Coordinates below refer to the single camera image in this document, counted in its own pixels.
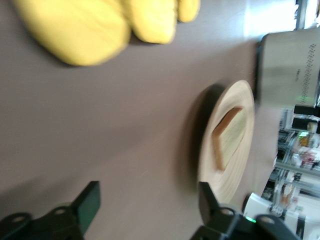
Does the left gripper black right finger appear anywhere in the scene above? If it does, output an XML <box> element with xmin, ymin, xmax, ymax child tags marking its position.
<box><xmin>192</xmin><ymin>181</ymin><xmax>301</xmax><ymax>240</ymax></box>

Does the slice of toast bread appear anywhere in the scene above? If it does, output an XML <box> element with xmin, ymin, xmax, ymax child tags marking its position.
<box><xmin>211</xmin><ymin>106</ymin><xmax>248</xmax><ymax>172</ymax></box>

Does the brown table cover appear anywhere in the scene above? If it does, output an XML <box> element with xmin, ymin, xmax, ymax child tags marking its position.
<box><xmin>0</xmin><ymin>0</ymin><xmax>280</xmax><ymax>240</ymax></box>

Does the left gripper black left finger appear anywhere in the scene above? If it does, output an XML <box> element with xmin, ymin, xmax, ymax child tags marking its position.
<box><xmin>0</xmin><ymin>180</ymin><xmax>102</xmax><ymax>240</ymax></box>

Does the round wooden plate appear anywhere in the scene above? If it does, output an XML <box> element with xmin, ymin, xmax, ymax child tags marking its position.
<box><xmin>196</xmin><ymin>79</ymin><xmax>256</xmax><ymax>205</ymax></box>

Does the cluttered background shelving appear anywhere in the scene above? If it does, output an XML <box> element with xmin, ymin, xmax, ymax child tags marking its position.
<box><xmin>272</xmin><ymin>104</ymin><xmax>320</xmax><ymax>221</ymax></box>

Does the beige chrome two-slot toaster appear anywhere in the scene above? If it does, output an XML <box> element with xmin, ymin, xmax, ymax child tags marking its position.
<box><xmin>254</xmin><ymin>25</ymin><xmax>320</xmax><ymax>109</ymax></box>

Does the yellow quilted oven mitt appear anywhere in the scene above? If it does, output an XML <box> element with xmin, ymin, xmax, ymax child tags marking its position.
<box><xmin>128</xmin><ymin>0</ymin><xmax>202</xmax><ymax>45</ymax></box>
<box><xmin>11</xmin><ymin>0</ymin><xmax>131</xmax><ymax>67</ymax></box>

